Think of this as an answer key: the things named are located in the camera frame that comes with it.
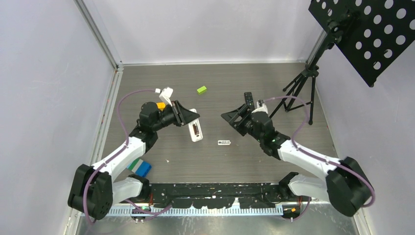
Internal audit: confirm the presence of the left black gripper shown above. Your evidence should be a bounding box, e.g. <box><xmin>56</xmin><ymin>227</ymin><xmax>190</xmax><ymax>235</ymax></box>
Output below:
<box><xmin>152</xmin><ymin>100</ymin><xmax>199</xmax><ymax>132</ymax></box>

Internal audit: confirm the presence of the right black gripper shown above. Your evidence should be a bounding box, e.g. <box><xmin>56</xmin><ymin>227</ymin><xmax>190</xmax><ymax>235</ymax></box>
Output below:
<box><xmin>221</xmin><ymin>104</ymin><xmax>264</xmax><ymax>143</ymax></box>

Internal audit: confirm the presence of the white remote control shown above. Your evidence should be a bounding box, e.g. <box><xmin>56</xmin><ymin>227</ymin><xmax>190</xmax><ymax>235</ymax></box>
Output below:
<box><xmin>188</xmin><ymin>118</ymin><xmax>203</xmax><ymax>142</ymax></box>

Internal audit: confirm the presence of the white battery cover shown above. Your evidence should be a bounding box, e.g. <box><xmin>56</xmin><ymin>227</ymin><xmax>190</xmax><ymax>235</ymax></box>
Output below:
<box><xmin>217</xmin><ymin>140</ymin><xmax>231</xmax><ymax>145</ymax></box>

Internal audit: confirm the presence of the black remote control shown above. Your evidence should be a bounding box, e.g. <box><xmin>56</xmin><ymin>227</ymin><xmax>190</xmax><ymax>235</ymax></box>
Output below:
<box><xmin>244</xmin><ymin>92</ymin><xmax>255</xmax><ymax>111</ymax></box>

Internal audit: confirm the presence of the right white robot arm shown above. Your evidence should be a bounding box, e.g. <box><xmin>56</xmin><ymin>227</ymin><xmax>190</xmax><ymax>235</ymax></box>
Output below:
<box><xmin>221</xmin><ymin>104</ymin><xmax>375</xmax><ymax>217</ymax></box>

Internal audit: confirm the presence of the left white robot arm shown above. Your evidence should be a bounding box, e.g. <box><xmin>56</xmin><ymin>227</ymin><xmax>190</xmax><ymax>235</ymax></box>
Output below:
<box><xmin>68</xmin><ymin>100</ymin><xmax>200</xmax><ymax>220</ymax></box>

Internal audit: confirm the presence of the orange yellow block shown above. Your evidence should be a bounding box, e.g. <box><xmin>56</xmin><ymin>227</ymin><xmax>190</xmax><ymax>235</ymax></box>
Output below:
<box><xmin>156</xmin><ymin>102</ymin><xmax>166</xmax><ymax>111</ymax></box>

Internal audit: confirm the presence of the green block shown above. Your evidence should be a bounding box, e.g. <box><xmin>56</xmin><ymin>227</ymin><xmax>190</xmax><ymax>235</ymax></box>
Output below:
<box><xmin>197</xmin><ymin>86</ymin><xmax>207</xmax><ymax>95</ymax></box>

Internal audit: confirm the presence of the blue green toy brick stack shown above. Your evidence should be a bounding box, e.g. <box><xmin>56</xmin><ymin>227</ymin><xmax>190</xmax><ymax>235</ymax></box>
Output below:
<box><xmin>127</xmin><ymin>158</ymin><xmax>152</xmax><ymax>178</ymax></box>

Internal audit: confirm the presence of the black tripod stand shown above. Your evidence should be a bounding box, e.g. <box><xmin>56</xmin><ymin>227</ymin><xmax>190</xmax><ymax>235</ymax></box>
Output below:
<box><xmin>270</xmin><ymin>31</ymin><xmax>332</xmax><ymax>125</ymax></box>

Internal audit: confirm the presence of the black perforated panel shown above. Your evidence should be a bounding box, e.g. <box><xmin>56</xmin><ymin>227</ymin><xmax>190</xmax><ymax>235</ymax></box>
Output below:
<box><xmin>308</xmin><ymin>0</ymin><xmax>415</xmax><ymax>87</ymax></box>

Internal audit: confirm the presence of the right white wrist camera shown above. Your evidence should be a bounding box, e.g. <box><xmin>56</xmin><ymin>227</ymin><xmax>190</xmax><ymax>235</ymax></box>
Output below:
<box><xmin>252</xmin><ymin>99</ymin><xmax>268</xmax><ymax>114</ymax></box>

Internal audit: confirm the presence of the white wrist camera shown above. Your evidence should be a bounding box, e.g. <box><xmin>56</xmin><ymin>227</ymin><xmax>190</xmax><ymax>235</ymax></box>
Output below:
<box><xmin>252</xmin><ymin>99</ymin><xmax>268</xmax><ymax>114</ymax></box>
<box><xmin>155</xmin><ymin>87</ymin><xmax>174</xmax><ymax>106</ymax></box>

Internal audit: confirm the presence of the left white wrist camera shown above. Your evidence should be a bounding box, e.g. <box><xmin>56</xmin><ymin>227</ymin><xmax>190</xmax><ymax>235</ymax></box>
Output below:
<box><xmin>155</xmin><ymin>87</ymin><xmax>174</xmax><ymax>106</ymax></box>

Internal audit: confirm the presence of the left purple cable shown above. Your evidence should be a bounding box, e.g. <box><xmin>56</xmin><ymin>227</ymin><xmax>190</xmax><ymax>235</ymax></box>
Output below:
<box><xmin>82</xmin><ymin>89</ymin><xmax>174</xmax><ymax>225</ymax></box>

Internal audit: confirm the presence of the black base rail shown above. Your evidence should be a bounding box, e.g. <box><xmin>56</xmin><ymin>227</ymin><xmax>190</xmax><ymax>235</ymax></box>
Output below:
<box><xmin>130</xmin><ymin>183</ymin><xmax>307</xmax><ymax>209</ymax></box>

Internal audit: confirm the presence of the aluminium frame post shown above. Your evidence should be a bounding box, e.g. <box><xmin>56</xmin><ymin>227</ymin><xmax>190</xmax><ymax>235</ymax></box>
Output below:
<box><xmin>74</xmin><ymin>0</ymin><xmax>123</xmax><ymax>71</ymax></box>

